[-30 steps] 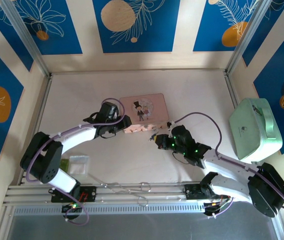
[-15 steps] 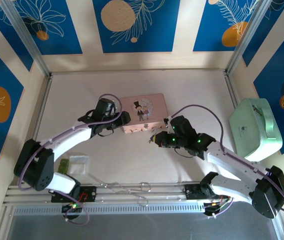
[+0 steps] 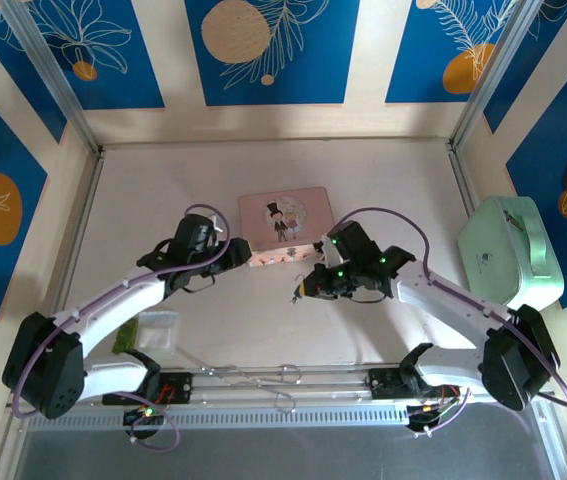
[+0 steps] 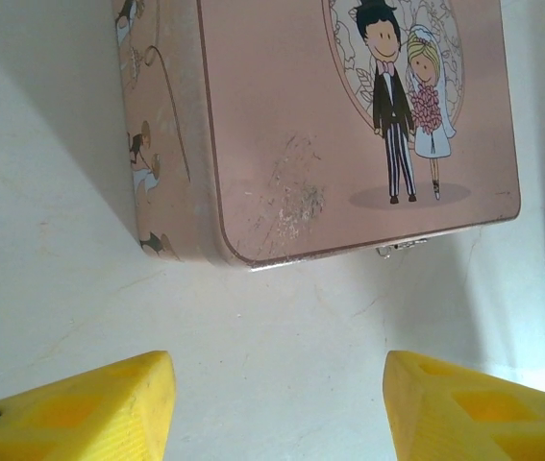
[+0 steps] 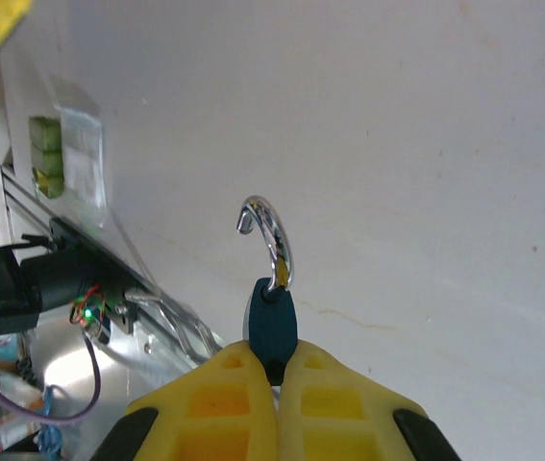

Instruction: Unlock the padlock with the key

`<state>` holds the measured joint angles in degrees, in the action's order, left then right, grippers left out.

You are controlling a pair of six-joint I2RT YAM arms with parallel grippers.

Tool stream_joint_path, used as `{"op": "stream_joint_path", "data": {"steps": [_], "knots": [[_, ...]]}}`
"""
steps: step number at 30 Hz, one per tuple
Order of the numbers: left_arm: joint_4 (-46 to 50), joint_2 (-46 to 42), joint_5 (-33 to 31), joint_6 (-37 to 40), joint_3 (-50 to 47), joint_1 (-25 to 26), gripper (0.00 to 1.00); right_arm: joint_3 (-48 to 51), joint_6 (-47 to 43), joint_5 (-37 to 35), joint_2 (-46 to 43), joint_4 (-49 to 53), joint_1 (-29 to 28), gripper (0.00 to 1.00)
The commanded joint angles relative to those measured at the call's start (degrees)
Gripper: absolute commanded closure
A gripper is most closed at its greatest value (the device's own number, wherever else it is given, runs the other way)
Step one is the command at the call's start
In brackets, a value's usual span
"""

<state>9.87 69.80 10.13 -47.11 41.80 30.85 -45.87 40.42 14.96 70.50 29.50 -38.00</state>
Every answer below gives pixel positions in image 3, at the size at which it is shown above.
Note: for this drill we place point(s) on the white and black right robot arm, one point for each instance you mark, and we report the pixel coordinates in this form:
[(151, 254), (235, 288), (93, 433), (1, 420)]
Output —
[(443, 300)]

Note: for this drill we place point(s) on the clear plastic container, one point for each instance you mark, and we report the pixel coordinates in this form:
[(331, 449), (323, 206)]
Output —
[(158, 330)]

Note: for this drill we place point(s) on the pink tin box cartoon couple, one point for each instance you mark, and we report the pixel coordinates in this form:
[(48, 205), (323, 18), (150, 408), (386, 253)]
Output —
[(253, 220)]

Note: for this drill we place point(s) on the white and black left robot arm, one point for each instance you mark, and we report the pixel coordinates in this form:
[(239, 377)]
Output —
[(113, 305)]

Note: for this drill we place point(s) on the mint green carry case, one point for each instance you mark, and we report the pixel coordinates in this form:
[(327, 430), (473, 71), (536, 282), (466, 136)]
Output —
[(503, 235)]

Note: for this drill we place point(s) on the small electronics board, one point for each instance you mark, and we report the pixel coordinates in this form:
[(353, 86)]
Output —
[(145, 415), (423, 414)]

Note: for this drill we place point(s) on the aluminium frame post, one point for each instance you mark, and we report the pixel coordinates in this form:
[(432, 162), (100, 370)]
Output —
[(53, 65), (493, 70)]

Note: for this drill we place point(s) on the green sponge piece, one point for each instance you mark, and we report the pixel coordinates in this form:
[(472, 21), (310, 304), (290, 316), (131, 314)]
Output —
[(127, 337)]

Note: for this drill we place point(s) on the wide aluminium frame rail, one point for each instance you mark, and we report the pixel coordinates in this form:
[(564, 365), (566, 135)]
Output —
[(323, 395)]

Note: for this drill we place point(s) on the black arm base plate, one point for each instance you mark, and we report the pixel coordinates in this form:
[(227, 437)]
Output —
[(183, 387), (383, 385)]

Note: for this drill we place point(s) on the thin aluminium frame rail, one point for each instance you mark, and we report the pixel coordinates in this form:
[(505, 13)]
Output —
[(462, 175), (88, 200)]

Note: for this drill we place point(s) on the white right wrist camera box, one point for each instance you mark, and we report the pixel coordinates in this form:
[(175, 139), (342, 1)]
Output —
[(332, 252)]

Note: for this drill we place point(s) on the grey metal panel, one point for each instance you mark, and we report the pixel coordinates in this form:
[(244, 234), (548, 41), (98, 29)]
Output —
[(288, 455)]

